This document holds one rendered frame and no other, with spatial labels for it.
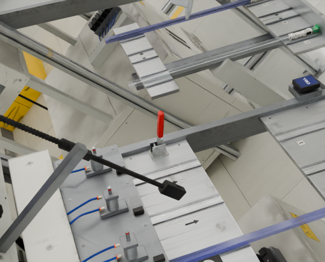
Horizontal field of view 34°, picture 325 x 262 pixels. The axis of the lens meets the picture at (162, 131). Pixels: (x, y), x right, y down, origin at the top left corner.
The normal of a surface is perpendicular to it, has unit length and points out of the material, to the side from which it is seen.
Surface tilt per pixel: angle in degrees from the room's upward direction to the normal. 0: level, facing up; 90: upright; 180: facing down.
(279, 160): 0
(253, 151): 0
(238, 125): 90
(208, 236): 45
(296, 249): 0
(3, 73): 90
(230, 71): 90
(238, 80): 90
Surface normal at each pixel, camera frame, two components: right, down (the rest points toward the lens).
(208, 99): 0.33, 0.59
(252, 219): -0.71, -0.36
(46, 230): -0.07, -0.76
